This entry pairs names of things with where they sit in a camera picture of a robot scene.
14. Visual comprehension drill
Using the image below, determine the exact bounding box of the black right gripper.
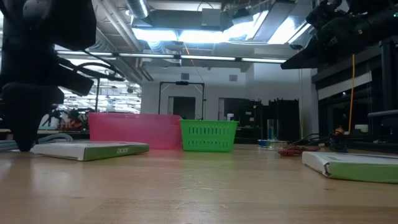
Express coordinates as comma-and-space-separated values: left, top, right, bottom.
280, 0, 358, 70

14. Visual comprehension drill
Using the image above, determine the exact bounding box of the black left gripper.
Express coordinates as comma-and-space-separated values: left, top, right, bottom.
0, 35, 65, 152

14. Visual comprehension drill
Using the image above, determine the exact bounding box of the grey cable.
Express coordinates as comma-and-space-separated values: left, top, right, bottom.
0, 133, 74, 152

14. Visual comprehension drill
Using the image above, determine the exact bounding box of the white and green product box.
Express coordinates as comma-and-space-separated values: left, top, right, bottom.
30, 141, 150, 162
302, 151, 398, 185

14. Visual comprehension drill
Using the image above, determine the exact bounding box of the black cable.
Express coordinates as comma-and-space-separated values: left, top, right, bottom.
328, 131, 349, 154

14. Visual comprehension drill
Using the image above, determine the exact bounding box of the maroon cable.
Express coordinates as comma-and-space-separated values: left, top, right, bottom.
277, 146, 322, 157

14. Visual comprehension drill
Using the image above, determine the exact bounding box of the ceiling light tube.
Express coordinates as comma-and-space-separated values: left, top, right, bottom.
180, 54, 238, 62
118, 52, 176, 60
241, 57, 288, 64
57, 50, 114, 58

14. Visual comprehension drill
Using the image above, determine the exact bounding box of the black equipment rack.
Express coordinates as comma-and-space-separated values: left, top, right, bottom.
218, 98, 300, 145

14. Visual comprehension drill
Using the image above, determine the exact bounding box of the black shelving unit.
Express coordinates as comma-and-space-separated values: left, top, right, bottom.
312, 36, 398, 154

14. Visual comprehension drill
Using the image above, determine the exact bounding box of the red translucent plastic tray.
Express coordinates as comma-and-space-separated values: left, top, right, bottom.
88, 112, 183, 151

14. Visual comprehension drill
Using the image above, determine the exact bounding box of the green plastic basket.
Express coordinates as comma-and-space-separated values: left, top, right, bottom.
179, 119, 239, 153

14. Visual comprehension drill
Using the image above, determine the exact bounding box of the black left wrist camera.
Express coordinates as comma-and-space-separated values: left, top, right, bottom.
57, 63, 95, 97

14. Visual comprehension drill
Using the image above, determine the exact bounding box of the black cord bundle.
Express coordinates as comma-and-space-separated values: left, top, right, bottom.
290, 133, 332, 147

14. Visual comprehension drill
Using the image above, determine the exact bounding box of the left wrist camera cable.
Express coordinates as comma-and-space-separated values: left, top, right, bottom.
55, 49, 126, 82

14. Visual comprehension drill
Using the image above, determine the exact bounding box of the black gantry frame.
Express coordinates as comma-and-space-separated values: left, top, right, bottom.
157, 80, 207, 121

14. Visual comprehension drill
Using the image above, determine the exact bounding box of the silver air duct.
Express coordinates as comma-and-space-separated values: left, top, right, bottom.
125, 0, 150, 20

